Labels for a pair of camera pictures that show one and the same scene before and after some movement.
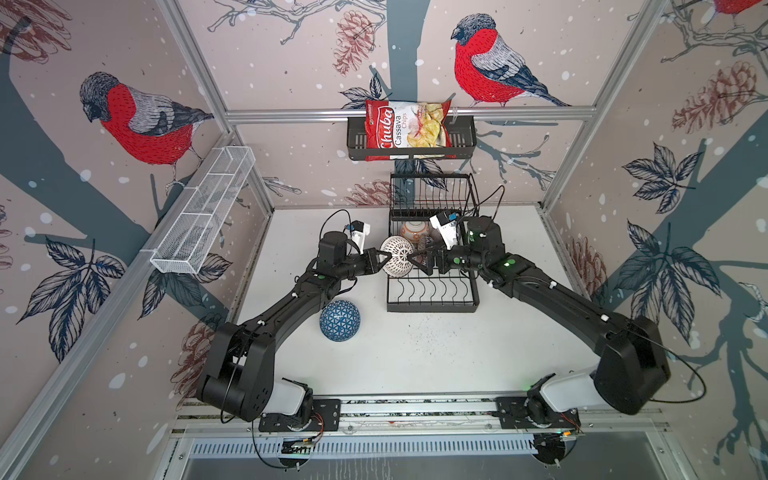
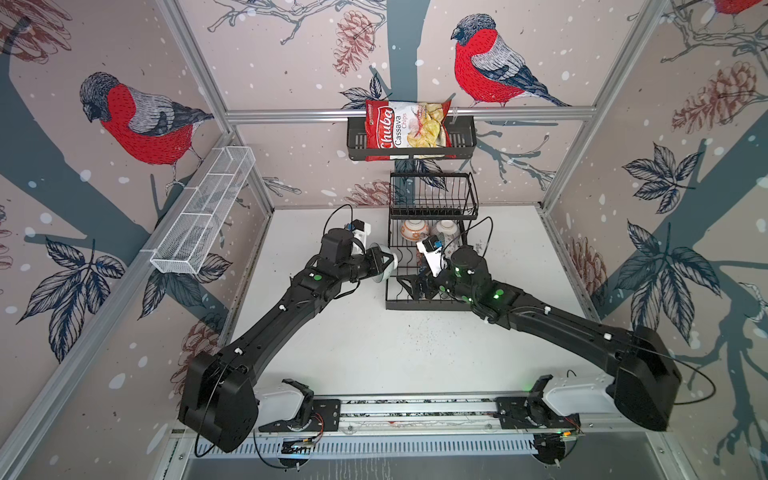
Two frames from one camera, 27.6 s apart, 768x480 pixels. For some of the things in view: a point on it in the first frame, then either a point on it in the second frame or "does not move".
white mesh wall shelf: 186,243 does not move
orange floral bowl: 415,230 does not move
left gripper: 372,266 does not move
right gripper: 440,257 to 426,282
